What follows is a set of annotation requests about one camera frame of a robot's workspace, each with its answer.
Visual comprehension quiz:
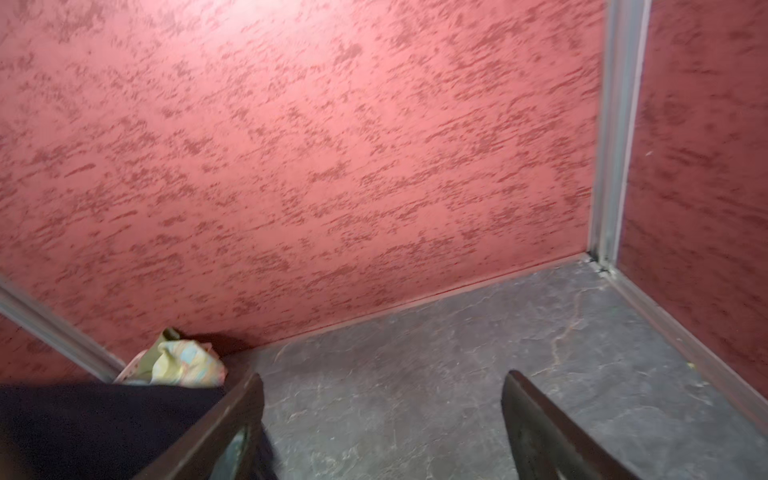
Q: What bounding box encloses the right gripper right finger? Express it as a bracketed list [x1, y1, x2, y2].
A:
[501, 370, 637, 479]

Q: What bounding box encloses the left aluminium corner post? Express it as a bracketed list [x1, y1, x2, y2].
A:
[1, 277, 127, 383]

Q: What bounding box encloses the pastel floral skirt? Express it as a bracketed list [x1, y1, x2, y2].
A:
[114, 338, 228, 388]

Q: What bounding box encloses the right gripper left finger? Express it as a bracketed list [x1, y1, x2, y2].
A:
[136, 373, 264, 479]

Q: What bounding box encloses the aluminium corner post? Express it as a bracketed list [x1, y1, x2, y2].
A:
[1, 277, 127, 383]
[587, 0, 652, 271]

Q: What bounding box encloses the olive green garment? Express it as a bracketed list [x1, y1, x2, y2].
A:
[143, 327, 184, 367]

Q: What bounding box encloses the blue denim skirt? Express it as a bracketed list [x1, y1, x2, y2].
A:
[0, 382, 277, 480]

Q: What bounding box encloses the right aluminium corner post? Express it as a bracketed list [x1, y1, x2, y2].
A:
[587, 0, 652, 271]

